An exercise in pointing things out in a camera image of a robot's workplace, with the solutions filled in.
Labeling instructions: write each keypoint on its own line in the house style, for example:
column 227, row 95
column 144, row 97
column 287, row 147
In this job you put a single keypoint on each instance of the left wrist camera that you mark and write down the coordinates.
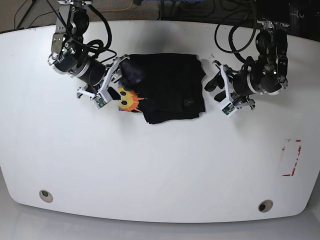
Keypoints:
column 227, row 107

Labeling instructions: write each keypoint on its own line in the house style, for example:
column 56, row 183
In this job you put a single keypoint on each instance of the red tape marking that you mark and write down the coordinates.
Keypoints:
column 289, row 157

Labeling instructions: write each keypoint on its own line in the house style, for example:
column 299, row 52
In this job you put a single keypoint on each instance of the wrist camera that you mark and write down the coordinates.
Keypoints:
column 227, row 107
column 101, row 100

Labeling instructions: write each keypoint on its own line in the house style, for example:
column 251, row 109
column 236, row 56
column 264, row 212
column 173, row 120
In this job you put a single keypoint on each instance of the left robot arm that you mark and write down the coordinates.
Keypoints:
column 264, row 58

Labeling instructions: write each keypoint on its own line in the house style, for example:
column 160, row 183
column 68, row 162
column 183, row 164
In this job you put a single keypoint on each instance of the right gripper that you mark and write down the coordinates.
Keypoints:
column 101, row 76

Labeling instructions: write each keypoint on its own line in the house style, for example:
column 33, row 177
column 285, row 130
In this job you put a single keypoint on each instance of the black graphic t-shirt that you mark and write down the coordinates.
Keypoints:
column 168, row 85

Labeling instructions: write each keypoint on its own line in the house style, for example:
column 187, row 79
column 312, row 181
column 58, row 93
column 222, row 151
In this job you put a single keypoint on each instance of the table grommet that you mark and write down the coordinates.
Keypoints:
column 46, row 196
column 265, row 206

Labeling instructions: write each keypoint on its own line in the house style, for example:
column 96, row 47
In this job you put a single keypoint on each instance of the black tripod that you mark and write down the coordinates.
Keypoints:
column 27, row 5

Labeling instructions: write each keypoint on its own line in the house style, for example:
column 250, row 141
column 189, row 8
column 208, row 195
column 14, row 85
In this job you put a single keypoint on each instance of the right table grommet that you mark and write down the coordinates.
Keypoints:
column 265, row 206

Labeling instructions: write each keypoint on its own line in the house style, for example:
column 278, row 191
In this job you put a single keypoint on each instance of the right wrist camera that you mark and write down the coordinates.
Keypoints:
column 101, row 100

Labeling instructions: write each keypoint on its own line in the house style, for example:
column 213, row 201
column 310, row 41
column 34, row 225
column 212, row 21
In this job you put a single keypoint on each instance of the left table grommet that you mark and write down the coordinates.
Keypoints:
column 46, row 196

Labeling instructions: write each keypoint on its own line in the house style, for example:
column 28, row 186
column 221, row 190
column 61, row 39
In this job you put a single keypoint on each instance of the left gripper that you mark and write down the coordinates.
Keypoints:
column 234, row 87

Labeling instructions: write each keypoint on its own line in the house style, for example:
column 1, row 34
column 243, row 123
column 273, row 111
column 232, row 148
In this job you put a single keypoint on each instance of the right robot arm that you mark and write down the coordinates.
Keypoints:
column 70, row 55

